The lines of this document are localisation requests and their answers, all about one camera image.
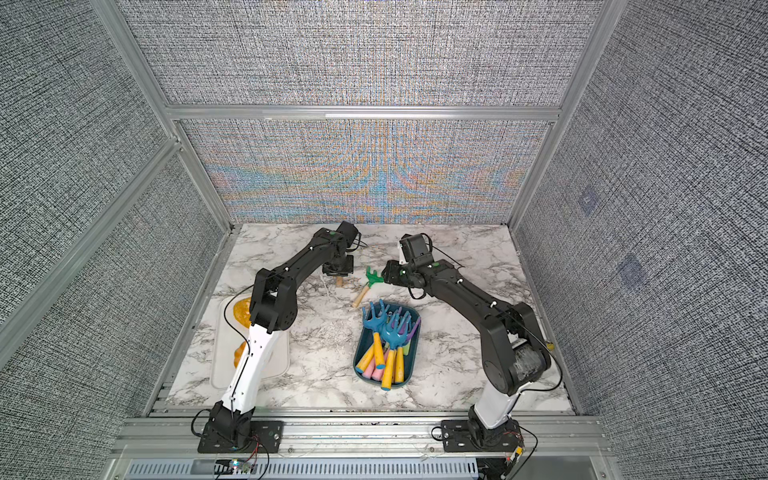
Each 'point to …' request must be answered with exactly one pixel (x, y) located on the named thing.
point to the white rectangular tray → (227, 335)
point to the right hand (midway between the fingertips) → (388, 265)
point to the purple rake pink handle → (416, 326)
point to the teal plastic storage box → (366, 339)
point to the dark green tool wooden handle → (360, 297)
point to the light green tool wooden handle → (339, 281)
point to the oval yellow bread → (242, 312)
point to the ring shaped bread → (238, 353)
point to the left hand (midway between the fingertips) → (348, 270)
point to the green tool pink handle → (374, 371)
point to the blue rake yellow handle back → (392, 339)
